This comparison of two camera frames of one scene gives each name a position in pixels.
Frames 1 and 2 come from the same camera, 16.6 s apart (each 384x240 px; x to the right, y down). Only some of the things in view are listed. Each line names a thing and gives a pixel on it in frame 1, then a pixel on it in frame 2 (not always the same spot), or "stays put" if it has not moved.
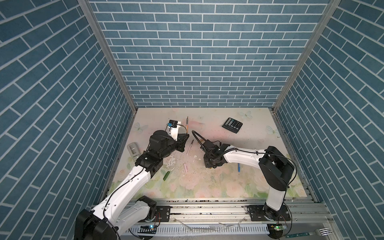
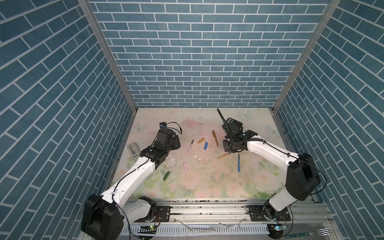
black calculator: [232, 125] stays put
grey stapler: [134, 150] stays put
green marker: [166, 175] stays put
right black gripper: [206, 164] to [225, 146]
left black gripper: [180, 144] to [176, 141]
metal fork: [320, 232] stays put
